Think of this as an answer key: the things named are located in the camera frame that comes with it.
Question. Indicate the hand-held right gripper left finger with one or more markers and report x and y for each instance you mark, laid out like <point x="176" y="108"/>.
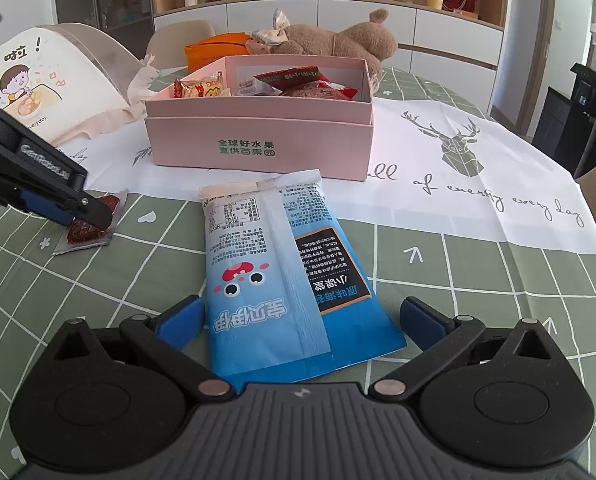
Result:
<point x="183" y="320"/>

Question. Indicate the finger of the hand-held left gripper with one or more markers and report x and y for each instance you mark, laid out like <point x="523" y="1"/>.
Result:
<point x="43" y="205"/>
<point x="95" y="212"/>

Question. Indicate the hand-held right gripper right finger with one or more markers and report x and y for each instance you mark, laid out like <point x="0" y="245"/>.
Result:
<point x="420" y="320"/>

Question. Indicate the brown cake packet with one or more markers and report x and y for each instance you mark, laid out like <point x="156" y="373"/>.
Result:
<point x="85" y="232"/>

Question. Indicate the blue snack bag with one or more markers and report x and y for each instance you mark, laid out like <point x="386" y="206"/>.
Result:
<point x="273" y="270"/>

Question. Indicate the white red rice cracker packet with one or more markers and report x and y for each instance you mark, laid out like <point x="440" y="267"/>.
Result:
<point x="203" y="88"/>

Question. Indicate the pink cardboard box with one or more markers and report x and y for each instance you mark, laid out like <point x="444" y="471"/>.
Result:
<point x="258" y="140"/>

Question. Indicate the silver snack packet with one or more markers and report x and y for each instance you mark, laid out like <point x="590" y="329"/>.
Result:
<point x="250" y="87"/>

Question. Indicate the large red snack packet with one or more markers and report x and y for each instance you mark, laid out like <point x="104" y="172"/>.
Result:
<point x="288" y="76"/>

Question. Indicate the red white snack packet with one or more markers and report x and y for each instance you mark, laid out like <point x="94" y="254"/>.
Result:
<point x="323" y="92"/>

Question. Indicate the white printed tote bag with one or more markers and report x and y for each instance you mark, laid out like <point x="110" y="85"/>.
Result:
<point x="33" y="90"/>

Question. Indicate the green checked tablecloth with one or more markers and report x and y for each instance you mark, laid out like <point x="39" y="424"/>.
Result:
<point x="478" y="285"/>

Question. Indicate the pale grey chair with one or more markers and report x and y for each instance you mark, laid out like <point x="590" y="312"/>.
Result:
<point x="98" y="45"/>

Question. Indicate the orange tissue box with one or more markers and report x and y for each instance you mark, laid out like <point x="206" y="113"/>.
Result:
<point x="218" y="52"/>

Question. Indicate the black water dispenser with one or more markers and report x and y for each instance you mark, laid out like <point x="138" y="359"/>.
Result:
<point x="568" y="125"/>

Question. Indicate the beige plaid bow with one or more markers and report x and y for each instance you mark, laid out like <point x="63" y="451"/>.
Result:
<point x="273" y="27"/>

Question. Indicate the brown teddy bear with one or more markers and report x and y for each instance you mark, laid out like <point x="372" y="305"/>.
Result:
<point x="338" y="42"/>

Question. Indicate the white wooden wall cabinet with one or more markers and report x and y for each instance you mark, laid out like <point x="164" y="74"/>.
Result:
<point x="443" y="35"/>

